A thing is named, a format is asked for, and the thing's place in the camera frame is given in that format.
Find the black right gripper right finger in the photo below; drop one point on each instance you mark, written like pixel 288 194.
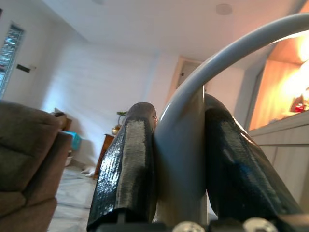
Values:
pixel 236 169

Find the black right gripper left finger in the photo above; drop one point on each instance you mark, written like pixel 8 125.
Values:
pixel 125 169

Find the wooden side table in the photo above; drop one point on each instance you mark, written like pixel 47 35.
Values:
pixel 105 145

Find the plant in gold pot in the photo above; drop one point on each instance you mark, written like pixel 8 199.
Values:
pixel 117 129

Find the small teal box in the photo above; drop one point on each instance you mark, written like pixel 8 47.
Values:
pixel 76 141

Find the red candle cup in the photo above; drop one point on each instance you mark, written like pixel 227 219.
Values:
pixel 299 108

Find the dark brown fabric sofa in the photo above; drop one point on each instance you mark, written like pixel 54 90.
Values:
pixel 24 145

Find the grey electrical panel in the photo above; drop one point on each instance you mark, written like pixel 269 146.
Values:
pixel 186 71

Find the glass block window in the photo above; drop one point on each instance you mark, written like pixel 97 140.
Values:
pixel 9 60

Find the black wall bracket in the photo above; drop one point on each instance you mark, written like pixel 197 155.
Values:
pixel 23 68

